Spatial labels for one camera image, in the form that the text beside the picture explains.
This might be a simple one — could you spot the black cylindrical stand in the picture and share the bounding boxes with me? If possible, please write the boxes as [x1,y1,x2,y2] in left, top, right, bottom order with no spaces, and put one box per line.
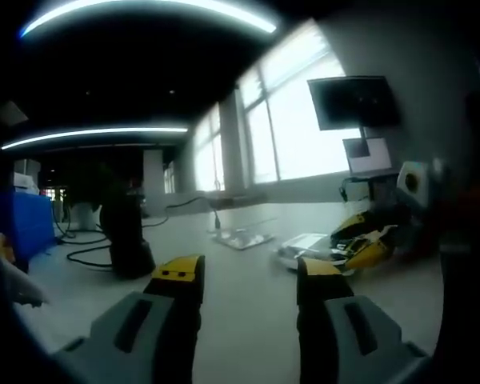
[99,187,157,279]

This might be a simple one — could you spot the white table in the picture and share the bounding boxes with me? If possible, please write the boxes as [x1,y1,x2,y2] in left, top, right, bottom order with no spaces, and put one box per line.
[11,199,445,384]

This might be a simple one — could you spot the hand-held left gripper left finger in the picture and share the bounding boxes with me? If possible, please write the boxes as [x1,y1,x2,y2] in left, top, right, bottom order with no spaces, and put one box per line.
[51,254,206,384]

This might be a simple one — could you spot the black scanner cable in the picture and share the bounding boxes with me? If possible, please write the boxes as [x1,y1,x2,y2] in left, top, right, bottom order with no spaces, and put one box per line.
[66,241,114,270]

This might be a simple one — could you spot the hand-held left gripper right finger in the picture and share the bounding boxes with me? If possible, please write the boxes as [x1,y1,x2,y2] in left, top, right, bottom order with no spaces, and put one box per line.
[297,257,429,384]

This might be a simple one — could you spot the long ceiling light strip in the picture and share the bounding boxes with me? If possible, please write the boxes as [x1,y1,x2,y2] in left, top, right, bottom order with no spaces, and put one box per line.
[18,0,279,38]

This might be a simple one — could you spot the open laptop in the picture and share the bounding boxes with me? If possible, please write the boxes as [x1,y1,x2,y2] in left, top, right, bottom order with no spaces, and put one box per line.
[342,137,399,178]

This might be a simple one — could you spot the blue plastic box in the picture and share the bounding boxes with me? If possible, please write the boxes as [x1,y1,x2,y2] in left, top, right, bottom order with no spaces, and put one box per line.
[0,187,56,265]

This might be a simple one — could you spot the yellow box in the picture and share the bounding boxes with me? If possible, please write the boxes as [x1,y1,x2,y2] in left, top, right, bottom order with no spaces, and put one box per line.
[0,234,15,263]

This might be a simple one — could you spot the black gooseneck cable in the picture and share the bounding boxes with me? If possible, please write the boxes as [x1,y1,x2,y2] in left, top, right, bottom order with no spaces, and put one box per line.
[143,195,222,231]

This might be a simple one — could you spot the white cardboard boxes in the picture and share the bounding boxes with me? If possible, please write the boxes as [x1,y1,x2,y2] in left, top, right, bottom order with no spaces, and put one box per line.
[14,159,39,194]

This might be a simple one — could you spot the large window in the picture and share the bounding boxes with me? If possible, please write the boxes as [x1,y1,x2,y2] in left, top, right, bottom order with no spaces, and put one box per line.
[191,19,361,193]

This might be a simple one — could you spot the ceiling air vent panel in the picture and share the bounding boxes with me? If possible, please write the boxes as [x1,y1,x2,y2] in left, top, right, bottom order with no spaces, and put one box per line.
[0,99,30,124]

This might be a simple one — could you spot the black wall monitor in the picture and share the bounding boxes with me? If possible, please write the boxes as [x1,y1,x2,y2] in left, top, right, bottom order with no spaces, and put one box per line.
[306,75,401,131]

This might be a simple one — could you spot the pale grey object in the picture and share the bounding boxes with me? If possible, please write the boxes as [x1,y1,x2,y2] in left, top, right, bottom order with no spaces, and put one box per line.
[0,263,51,307]

